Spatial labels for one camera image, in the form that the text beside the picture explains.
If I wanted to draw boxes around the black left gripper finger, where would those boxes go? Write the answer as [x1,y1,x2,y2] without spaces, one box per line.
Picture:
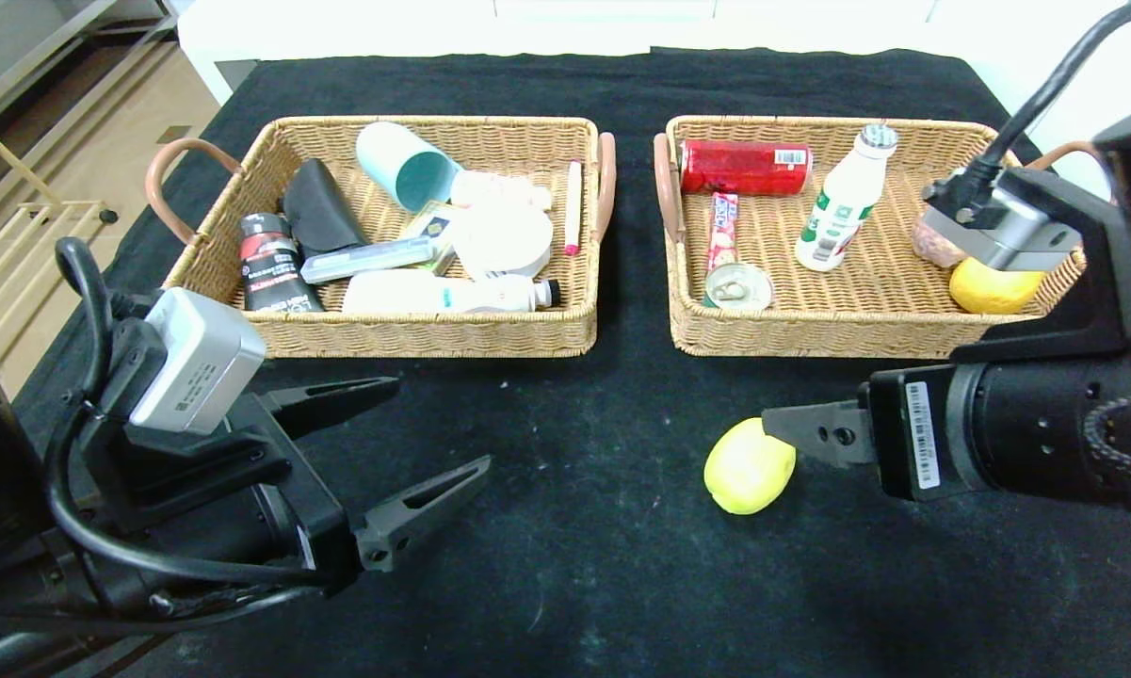
[352,454,493,573]
[259,375,401,439]

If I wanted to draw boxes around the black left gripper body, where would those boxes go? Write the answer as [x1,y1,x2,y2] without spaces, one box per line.
[142,391,364,598]

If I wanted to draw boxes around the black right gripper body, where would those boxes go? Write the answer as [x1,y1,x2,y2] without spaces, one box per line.
[857,357,1131,506]

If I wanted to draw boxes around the yellow lemon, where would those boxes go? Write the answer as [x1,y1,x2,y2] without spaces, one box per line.
[703,417,799,517]

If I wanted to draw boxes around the white electric brush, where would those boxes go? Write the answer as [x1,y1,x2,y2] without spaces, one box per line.
[342,269,563,315]

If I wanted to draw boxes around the clear compass case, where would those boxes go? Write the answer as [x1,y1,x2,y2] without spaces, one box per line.
[299,235,436,286]

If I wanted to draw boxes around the tin can with pull tab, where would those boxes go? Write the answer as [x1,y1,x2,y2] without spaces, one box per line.
[703,262,775,312]

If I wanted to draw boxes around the white milk drink bottle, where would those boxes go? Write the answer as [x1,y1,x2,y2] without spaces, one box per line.
[795,123,900,273]

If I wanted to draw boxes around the white pink marker pen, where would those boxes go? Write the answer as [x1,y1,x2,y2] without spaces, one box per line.
[563,159,585,257]

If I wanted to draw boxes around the wicker basket holding toiletries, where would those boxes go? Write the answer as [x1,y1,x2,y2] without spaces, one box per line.
[145,116,618,360]

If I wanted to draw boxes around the wicker basket holding food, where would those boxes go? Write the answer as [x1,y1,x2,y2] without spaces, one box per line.
[653,116,1118,360]

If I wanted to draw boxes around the black facial cleanser tube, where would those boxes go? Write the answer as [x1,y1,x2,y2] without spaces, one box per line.
[239,213,326,314]

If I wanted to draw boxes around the yellow pear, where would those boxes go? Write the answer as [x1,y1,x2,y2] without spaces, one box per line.
[948,256,1046,316]

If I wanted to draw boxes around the brown bread roll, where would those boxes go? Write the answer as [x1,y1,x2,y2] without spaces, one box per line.
[912,217,967,270]

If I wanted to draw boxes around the black glasses case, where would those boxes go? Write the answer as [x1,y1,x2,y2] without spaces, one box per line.
[283,158,366,258]

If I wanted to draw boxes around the green gold card box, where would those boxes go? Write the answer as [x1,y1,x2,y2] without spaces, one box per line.
[405,202,462,277]

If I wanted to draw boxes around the red chewy candy stick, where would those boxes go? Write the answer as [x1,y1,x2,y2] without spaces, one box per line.
[706,193,741,274]

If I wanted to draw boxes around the black table cloth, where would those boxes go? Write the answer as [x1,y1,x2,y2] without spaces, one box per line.
[0,47,1131,678]

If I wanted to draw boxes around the white round container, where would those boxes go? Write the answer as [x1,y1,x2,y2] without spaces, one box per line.
[452,202,557,282]

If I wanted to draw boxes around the teal plastic cup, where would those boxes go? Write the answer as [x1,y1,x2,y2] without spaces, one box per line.
[354,121,464,215]

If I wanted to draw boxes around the red soda can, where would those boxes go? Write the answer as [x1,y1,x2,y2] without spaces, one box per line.
[679,139,814,199]

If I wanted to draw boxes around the pink lotion bottle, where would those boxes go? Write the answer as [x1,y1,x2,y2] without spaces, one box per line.
[450,170,553,214]

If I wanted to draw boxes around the wooden wheeled rack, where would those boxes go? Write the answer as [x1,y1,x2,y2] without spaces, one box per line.
[0,108,121,378]

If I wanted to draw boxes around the white low table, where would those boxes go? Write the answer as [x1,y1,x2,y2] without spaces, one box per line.
[177,0,990,107]

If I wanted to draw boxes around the white cabinet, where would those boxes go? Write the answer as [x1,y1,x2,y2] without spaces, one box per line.
[932,0,1131,189]

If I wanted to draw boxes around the grey metal shelf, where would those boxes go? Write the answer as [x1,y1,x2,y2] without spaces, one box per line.
[0,0,180,123]

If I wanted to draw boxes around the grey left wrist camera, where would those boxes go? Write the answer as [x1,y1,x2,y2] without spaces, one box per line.
[127,286,268,437]

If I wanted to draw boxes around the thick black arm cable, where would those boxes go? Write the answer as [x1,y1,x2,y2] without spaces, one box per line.
[1081,394,1131,474]

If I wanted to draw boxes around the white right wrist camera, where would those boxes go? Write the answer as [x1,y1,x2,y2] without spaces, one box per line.
[923,169,1086,275]

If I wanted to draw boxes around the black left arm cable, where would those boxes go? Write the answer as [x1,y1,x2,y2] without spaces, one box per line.
[42,236,326,587]

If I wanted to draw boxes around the thin black camera cable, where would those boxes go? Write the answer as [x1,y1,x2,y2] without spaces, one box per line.
[972,0,1131,187]

